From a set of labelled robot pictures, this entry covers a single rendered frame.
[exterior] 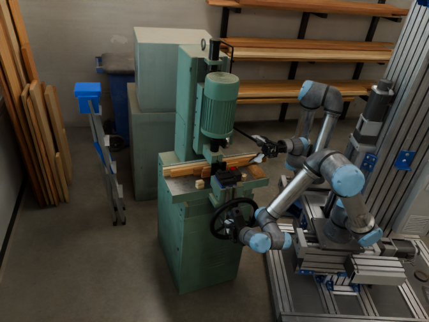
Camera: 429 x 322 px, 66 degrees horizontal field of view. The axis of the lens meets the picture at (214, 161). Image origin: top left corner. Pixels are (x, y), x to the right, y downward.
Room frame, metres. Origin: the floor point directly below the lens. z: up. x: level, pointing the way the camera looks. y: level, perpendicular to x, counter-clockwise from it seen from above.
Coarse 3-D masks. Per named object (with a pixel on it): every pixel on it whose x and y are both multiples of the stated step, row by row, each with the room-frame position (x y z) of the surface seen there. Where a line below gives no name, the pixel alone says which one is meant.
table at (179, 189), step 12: (240, 168) 1.68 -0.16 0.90; (168, 180) 1.48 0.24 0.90; (180, 180) 1.49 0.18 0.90; (192, 180) 1.50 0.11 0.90; (204, 180) 1.52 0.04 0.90; (252, 180) 1.57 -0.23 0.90; (264, 180) 1.60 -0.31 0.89; (168, 192) 1.41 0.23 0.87; (180, 192) 1.38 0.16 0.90; (192, 192) 1.40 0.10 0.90; (204, 192) 1.43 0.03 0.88; (216, 204) 1.36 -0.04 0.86
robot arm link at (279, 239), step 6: (264, 228) 1.08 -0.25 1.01; (270, 228) 1.06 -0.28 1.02; (276, 228) 1.06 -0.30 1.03; (270, 234) 1.01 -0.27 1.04; (276, 234) 1.02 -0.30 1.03; (282, 234) 1.03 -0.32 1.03; (288, 234) 1.04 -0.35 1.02; (276, 240) 1.00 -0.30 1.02; (282, 240) 1.01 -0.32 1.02; (288, 240) 1.02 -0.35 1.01; (276, 246) 0.99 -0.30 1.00; (282, 246) 1.00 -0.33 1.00; (288, 246) 1.01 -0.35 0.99
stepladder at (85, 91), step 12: (84, 84) 2.06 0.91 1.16; (96, 84) 2.08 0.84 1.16; (84, 96) 1.94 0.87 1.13; (96, 96) 1.96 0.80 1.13; (84, 108) 1.94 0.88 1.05; (96, 108) 1.96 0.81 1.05; (96, 120) 1.95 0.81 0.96; (96, 132) 1.94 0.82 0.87; (96, 144) 1.95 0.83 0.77; (108, 144) 2.00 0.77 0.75; (108, 156) 2.01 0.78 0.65; (108, 168) 1.96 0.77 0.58; (108, 180) 2.12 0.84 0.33; (108, 192) 1.96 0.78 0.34; (120, 192) 2.07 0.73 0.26; (120, 204) 1.99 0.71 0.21
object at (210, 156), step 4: (204, 144) 1.68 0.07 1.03; (208, 144) 1.69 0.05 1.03; (204, 148) 1.67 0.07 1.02; (208, 148) 1.65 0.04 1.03; (204, 152) 1.66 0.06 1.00; (208, 152) 1.62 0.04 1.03; (212, 152) 1.61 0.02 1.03; (216, 152) 1.62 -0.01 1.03; (220, 152) 1.62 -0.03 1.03; (204, 156) 1.66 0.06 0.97; (208, 156) 1.61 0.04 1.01; (212, 156) 1.57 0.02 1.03; (216, 156) 1.58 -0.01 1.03; (220, 156) 1.59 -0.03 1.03; (208, 160) 1.60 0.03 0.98; (212, 160) 1.57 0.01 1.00; (220, 160) 1.59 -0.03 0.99
